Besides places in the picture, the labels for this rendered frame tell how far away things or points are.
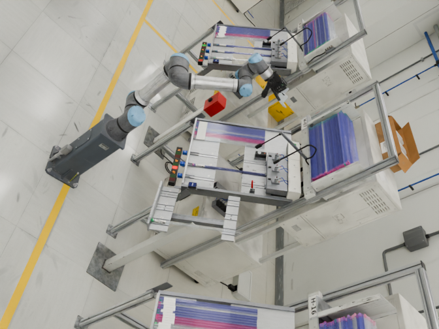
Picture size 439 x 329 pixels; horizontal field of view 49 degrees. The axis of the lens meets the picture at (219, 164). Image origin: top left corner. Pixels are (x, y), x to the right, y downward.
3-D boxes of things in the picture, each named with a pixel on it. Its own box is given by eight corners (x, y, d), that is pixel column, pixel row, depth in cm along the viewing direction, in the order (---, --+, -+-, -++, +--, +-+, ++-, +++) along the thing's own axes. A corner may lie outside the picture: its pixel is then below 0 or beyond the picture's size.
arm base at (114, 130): (103, 132, 295) (113, 125, 290) (108, 115, 305) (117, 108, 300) (122, 145, 303) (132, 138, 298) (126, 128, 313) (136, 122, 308)
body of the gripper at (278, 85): (287, 89, 281) (275, 73, 277) (275, 97, 284) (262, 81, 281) (287, 84, 287) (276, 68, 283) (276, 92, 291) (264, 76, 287)
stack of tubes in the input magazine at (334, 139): (311, 180, 294) (350, 161, 280) (308, 127, 330) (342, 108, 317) (322, 192, 300) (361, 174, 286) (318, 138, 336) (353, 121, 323)
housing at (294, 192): (283, 205, 310) (288, 190, 300) (283, 155, 345) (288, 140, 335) (296, 207, 310) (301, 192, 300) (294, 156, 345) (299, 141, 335)
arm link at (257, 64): (247, 57, 283) (259, 49, 278) (259, 71, 286) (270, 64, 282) (245, 62, 276) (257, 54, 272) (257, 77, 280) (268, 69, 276)
